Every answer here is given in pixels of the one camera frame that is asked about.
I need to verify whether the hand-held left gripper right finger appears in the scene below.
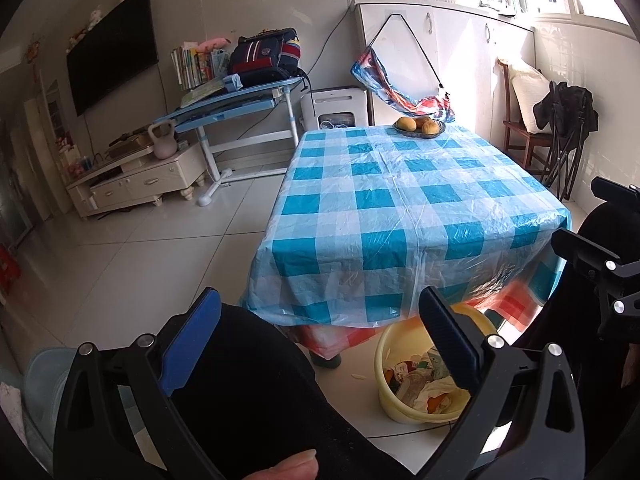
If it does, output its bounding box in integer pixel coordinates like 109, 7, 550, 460
419, 286, 586, 480

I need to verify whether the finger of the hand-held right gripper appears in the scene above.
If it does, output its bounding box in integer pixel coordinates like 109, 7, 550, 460
591, 176, 640, 207
551, 228, 640, 341

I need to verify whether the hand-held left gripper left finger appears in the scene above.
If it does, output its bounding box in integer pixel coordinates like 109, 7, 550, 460
52, 287, 222, 480

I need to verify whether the milk carton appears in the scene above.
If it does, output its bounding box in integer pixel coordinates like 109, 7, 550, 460
420, 347, 451, 383

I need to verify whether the white tissue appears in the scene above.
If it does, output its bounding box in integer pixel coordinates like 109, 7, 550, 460
415, 377, 456, 411

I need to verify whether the clear plastic bottle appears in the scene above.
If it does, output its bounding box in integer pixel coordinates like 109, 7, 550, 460
400, 377, 428, 406

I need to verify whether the red snack bag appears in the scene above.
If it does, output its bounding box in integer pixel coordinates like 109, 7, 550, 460
384, 360, 418, 391

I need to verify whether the yellow plastic basin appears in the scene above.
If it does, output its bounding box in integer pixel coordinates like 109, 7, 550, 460
375, 304, 501, 426

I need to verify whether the dark fruit plate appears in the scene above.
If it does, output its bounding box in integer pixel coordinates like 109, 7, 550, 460
392, 119, 447, 138

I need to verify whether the person's right hand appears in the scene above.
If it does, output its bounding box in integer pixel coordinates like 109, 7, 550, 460
621, 344, 640, 389

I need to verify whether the person's left hand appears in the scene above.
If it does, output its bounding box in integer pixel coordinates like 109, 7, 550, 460
249, 449, 321, 480

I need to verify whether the black folding chair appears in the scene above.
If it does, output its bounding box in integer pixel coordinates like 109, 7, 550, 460
532, 81, 599, 201

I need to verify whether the wooden chair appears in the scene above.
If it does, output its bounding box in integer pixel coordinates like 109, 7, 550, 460
497, 57, 556, 166

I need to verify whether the white cushion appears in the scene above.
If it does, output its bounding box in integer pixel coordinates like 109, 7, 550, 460
500, 57, 553, 133

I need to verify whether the blue checkered plastic tablecloth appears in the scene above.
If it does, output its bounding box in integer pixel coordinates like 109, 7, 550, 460
239, 124, 573, 328

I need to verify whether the cream television cabinet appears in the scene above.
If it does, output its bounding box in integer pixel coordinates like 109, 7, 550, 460
66, 145, 208, 218

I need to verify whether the white cabinet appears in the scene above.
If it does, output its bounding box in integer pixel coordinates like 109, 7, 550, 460
354, 0, 538, 143

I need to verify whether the pale pink cloth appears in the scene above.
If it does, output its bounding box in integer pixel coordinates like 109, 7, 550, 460
0, 382, 26, 441

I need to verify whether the red plastic stool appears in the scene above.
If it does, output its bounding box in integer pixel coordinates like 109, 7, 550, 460
0, 245, 23, 291

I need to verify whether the pink kettlebell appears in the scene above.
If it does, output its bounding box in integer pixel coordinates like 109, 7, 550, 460
147, 121, 178, 160

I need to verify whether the brown box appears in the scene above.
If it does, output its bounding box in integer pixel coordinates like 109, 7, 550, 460
107, 131, 152, 159

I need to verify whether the colourful toy box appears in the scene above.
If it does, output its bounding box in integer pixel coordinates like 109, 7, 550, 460
55, 135, 86, 176

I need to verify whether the blue study desk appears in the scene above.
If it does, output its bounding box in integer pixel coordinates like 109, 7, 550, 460
152, 77, 311, 208

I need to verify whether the colourful printed bag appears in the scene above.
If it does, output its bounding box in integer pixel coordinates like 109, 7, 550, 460
351, 11, 457, 124

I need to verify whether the open book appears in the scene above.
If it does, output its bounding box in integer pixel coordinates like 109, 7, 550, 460
180, 80, 226, 108

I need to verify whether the white plastic stool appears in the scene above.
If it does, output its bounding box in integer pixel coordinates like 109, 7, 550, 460
300, 86, 370, 133

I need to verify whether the tall white shelf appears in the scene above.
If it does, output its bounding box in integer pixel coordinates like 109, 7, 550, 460
37, 77, 71, 146

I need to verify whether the row of books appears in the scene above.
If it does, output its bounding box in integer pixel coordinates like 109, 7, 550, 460
170, 40, 231, 92

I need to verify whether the dark striped backpack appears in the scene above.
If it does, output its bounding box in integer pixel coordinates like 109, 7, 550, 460
227, 27, 307, 86

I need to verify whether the black flat television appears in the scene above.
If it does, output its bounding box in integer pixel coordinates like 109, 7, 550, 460
66, 0, 160, 117

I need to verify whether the black power cable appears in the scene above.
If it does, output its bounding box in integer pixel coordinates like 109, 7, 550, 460
305, 5, 351, 73

